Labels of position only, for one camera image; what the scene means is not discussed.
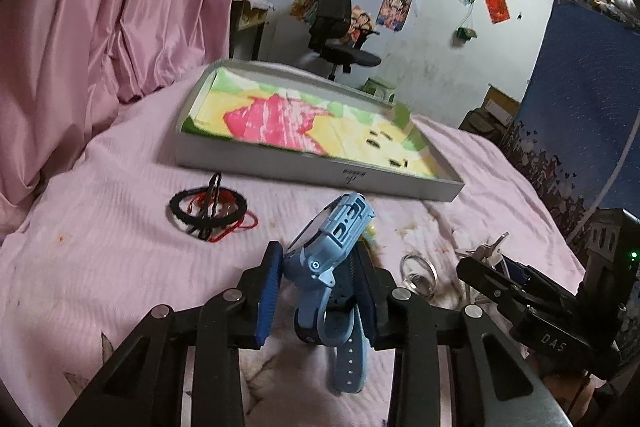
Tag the black office chair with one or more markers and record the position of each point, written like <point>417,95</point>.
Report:
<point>337,35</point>

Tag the silver keys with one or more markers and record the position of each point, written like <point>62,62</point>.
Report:
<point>488,253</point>

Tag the pink satin curtain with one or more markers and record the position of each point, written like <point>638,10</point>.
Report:
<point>68,65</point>

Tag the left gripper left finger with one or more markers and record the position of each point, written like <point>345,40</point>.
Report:
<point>239,318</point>

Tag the blue starry wardrobe cover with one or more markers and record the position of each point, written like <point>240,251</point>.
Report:
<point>575,137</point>

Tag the colourful cartoon towel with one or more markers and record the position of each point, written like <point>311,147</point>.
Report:
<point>233,107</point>

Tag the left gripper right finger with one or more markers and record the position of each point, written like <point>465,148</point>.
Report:
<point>396,319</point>

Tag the blue smart watch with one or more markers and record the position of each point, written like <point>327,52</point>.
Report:
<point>319,263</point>

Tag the pink floral bed sheet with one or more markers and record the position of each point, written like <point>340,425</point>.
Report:
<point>98,249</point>

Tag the grey shallow cardboard box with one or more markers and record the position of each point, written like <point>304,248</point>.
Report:
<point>196,151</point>

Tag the red paper on wall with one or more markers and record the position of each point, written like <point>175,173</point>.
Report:
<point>497,10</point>

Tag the wooden desk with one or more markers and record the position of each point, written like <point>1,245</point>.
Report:
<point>248,15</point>

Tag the anime poster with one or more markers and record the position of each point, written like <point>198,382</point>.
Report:
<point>393,14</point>

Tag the green plastic stool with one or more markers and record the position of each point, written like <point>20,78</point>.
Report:
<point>380,88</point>

